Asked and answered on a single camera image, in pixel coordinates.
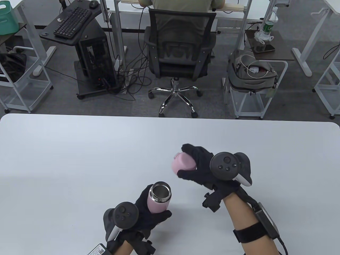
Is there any person's right hand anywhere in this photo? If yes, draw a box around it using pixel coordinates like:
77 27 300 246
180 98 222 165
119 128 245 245
177 144 241 205

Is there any person's left hand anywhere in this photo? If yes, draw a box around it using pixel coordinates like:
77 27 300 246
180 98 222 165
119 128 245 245
106 184 172 249

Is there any pink thermos cap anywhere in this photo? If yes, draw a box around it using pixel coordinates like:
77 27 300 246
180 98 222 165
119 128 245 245
172 152 197 174

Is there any pink thermos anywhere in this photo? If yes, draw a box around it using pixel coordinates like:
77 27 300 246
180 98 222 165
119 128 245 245
147 181 172 214

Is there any person's right forearm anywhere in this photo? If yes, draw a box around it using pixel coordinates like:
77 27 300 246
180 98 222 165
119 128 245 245
223 192 279 255

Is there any person's left forearm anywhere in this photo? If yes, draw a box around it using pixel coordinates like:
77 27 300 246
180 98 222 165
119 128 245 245
113 240 134 255

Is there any grey handheld controller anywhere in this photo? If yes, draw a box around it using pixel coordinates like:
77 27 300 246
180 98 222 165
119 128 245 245
210 152 252 187
103 202 139 242

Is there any black wrist sensor box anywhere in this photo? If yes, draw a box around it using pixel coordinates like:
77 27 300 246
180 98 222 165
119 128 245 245
88 243 108 255
254 202 279 239

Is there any grey backpack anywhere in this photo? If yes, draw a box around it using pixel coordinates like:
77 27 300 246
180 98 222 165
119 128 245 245
227 50 279 93

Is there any black mesh office chair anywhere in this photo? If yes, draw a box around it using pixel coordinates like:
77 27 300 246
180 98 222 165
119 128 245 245
143 8 217 118

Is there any white power strip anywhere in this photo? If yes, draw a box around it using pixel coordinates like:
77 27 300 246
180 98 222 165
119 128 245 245
124 69 134 93

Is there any black smartphone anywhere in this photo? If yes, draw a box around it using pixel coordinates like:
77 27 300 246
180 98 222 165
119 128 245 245
251 44 276 53

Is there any dark brown side table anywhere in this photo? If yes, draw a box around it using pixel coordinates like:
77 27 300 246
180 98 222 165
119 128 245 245
244 29 296 61
0 23 27 53

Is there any crumpled white plastic bag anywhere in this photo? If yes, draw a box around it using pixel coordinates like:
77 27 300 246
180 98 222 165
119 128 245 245
254 31 274 44

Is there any black computer tower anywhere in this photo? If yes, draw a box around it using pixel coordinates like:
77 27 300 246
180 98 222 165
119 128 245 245
76 23 117 89

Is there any clear bottle with green label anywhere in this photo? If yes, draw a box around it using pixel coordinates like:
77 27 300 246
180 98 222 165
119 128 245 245
262 7 279 35

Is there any long white desk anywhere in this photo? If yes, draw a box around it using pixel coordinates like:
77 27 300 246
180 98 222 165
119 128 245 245
102 0 269 72

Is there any white desk with T-leg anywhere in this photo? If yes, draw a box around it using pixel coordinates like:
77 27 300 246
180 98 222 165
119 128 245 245
292 0 340 77
13 0 57 77

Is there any black rolling computer cart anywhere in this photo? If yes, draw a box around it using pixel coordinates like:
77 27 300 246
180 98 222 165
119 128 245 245
39 0 118 100

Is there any black keyboard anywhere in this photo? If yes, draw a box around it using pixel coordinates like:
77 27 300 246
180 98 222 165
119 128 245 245
53 6 92 39

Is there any black bag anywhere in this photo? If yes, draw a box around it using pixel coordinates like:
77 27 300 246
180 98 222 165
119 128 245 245
0 52 27 83

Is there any green plastic basket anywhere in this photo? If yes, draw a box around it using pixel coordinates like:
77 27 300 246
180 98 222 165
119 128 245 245
0 1 19 35

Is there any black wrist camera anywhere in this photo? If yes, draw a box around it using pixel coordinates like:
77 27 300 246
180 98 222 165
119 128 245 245
202 192 221 212
133 232 156 255

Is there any white wire rolling cart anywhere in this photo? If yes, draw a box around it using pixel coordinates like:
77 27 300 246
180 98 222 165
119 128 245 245
0 46 53 113
223 61 289 119
313 42 340 119

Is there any black sensor cable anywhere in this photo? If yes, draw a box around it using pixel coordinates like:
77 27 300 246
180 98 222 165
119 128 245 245
238 186 288 255

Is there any black wrist strap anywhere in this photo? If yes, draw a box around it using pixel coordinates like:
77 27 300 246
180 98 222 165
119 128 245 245
233 222 266 243

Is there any bundle of black floor cables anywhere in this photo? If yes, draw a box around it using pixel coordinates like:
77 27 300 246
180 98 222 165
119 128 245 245
106 5 160 101

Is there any white charging cable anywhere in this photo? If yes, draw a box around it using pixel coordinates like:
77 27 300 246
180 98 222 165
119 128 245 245
238 54 274 79

